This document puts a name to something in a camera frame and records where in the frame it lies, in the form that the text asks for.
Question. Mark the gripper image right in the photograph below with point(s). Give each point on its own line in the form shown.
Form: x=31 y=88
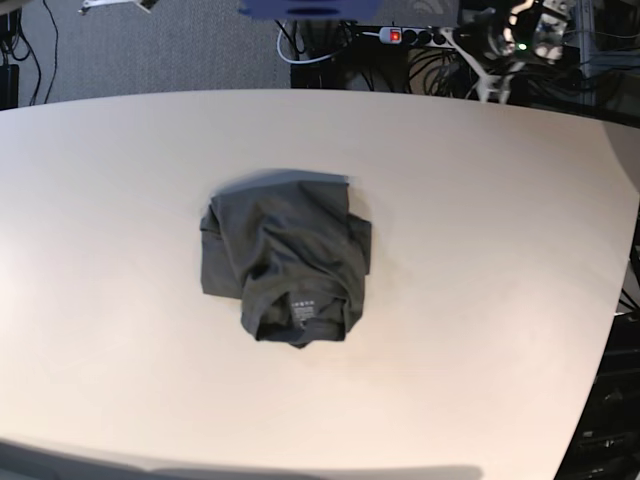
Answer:
x=483 y=38

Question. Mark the blue plastic bin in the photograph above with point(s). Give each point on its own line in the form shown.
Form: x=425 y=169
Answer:
x=310 y=9

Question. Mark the grey T-shirt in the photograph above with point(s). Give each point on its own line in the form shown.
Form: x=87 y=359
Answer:
x=285 y=244

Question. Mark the white power strip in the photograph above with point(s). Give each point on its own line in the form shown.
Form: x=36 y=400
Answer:
x=415 y=37

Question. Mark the black OpenArm base box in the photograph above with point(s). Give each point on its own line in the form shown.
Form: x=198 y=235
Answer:
x=605 y=444

